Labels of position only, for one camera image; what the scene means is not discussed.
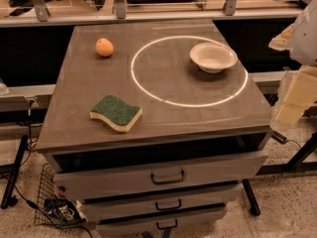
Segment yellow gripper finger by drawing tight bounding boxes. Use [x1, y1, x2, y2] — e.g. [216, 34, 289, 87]
[273, 65, 317, 126]
[268, 24, 293, 52]

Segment white paper bowl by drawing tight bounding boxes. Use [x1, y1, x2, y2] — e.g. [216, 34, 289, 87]
[189, 43, 238, 73]

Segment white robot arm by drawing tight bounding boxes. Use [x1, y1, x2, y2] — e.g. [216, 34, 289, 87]
[268, 0, 317, 127]

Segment green and yellow sponge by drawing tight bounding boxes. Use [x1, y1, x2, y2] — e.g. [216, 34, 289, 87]
[89, 95, 143, 133]

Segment grey drawer cabinet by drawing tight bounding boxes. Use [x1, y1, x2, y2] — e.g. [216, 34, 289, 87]
[35, 18, 274, 238]

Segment middle grey drawer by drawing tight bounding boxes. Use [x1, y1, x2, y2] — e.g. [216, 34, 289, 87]
[82, 182, 242, 222]

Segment grey drawer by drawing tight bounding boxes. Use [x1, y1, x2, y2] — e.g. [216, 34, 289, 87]
[82, 182, 242, 222]
[96, 204, 227, 237]
[53, 151, 267, 200]

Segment bottom grey drawer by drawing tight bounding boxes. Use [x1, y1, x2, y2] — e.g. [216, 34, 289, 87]
[96, 204, 227, 237]

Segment orange fruit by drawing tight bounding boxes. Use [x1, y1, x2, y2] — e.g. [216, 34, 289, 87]
[95, 38, 114, 58]

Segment top grey drawer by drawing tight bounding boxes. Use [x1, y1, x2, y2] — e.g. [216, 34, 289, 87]
[53, 151, 267, 200]

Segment chip bag in basket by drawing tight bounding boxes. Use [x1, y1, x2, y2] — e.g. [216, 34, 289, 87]
[44, 198, 81, 222]

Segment black metal stand leg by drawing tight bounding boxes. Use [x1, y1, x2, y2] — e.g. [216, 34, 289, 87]
[0, 135, 28, 209]

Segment black wire basket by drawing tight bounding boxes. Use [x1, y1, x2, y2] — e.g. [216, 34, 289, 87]
[34, 164, 86, 230]

